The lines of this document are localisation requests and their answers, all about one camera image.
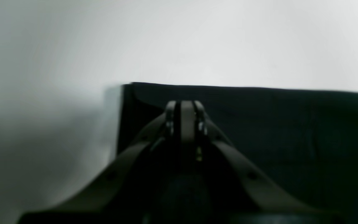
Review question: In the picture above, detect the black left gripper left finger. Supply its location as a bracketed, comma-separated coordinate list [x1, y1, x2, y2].
[52, 100, 178, 215]

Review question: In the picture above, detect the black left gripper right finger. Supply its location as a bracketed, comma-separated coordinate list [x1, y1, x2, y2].
[193, 101, 316, 213]

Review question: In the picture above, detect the black T-shirt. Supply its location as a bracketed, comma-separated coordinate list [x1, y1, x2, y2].
[118, 83, 358, 224]

